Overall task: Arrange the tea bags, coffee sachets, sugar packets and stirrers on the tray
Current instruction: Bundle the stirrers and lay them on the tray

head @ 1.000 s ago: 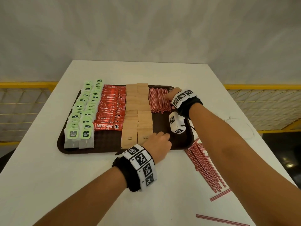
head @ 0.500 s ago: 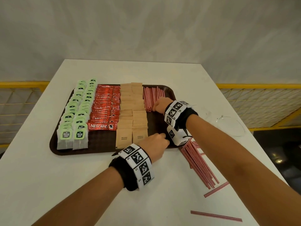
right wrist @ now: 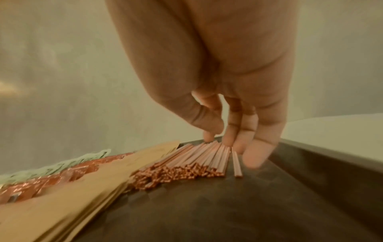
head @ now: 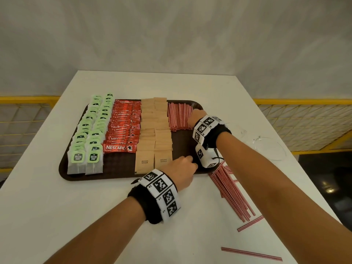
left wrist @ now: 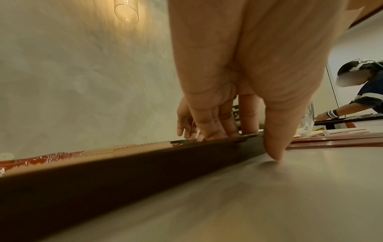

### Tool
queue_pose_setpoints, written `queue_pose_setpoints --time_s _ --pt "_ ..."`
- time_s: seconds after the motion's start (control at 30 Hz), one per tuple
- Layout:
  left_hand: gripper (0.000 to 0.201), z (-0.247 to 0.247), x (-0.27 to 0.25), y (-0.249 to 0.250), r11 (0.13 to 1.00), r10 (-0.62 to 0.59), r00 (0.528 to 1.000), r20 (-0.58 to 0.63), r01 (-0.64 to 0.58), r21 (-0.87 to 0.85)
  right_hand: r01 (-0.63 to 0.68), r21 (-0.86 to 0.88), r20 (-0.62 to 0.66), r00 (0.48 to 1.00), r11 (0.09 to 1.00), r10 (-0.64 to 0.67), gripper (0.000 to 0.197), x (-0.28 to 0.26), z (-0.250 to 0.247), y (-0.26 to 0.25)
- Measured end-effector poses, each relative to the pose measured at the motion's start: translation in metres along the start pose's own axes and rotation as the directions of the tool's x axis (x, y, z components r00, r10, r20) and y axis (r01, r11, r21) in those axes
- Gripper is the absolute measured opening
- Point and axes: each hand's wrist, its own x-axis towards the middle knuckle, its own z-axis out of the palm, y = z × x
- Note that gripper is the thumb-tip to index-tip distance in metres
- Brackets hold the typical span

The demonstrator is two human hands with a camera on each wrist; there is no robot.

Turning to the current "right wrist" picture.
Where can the row of red Nescafe sachets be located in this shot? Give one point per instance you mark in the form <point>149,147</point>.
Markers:
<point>53,179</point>

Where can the neat rows of sugar packets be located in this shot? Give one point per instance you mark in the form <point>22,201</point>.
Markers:
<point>74,201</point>

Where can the neat rows of tea bags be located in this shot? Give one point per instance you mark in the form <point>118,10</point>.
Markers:
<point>59,165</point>

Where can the person's right hand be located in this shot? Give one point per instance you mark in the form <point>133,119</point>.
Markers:
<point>209,47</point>

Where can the pink stir sticks bundle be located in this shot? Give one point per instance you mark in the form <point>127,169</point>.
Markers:
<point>185,165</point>

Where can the brown plastic tray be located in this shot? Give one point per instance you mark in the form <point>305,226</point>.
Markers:
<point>269,208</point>

